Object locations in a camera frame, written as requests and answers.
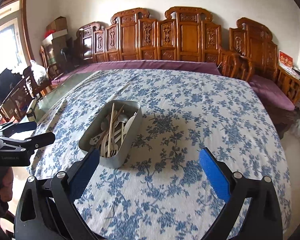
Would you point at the person's left hand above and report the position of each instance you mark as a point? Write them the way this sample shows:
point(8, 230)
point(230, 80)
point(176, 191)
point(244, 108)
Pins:
point(6, 192)

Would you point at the metal fork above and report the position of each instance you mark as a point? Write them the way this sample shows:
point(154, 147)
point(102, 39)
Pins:
point(115, 137)

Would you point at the metal spoon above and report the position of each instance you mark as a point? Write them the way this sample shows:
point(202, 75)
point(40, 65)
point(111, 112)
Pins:
point(123, 118)

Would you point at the light bamboo chopstick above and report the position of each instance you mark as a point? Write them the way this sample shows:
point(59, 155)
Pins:
point(110, 129)

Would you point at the blue floral tablecloth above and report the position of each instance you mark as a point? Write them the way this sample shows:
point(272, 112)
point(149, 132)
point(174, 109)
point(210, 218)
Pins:
point(161, 191)

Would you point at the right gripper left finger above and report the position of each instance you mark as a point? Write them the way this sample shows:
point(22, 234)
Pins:
point(46, 208)

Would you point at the white plastic spoon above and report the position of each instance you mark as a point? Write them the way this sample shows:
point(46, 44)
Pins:
point(105, 124)

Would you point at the carved wooden sofa bench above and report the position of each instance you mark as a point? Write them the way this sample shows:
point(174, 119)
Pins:
point(186, 34)

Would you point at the red calendar card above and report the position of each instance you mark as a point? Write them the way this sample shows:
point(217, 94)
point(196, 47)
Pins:
point(285, 60)

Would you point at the purple armchair cushion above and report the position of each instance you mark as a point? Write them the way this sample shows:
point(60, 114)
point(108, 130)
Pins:
point(269, 93)

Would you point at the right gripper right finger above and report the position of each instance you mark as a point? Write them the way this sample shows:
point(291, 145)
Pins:
point(263, 219)

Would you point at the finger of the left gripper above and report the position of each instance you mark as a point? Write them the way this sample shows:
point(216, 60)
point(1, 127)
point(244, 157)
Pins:
point(32, 143)
point(10, 128)

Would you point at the rectangular metal tray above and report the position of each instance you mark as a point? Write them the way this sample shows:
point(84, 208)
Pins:
point(94, 129)

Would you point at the purple sofa cushion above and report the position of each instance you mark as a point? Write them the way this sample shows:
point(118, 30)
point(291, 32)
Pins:
point(198, 67)

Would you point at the carved wooden armchair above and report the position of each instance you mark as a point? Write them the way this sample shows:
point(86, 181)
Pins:
point(258, 55)

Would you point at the stacked cardboard boxes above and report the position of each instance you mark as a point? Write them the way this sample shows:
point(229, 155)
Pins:
point(54, 47)

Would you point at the dark brown chopstick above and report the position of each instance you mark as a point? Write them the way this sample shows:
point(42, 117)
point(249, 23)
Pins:
point(115, 117)

